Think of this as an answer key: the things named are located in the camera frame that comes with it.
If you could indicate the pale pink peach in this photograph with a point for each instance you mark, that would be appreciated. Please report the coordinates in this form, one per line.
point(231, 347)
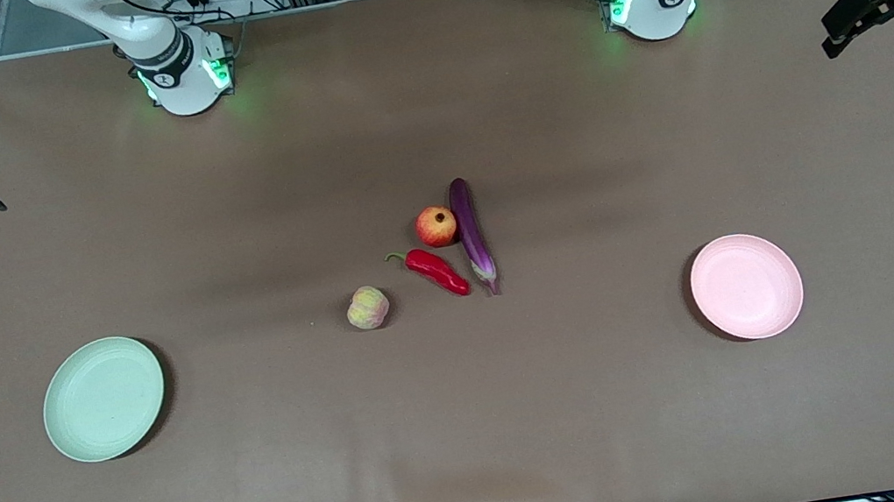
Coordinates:
point(368, 308)

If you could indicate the long purple eggplant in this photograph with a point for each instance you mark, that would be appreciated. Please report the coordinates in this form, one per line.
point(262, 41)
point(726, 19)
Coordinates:
point(469, 230)

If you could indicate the red chili pepper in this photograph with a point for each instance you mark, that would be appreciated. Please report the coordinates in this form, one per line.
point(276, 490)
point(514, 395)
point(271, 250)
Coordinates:
point(432, 269)

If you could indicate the light green plate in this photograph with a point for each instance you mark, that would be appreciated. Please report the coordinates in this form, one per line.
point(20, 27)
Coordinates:
point(104, 400)

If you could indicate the pink plate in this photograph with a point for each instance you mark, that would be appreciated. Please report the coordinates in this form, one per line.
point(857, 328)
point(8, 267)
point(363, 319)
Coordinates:
point(747, 287)

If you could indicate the red pomegranate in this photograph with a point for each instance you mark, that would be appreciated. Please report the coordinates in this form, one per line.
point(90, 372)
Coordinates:
point(436, 227)

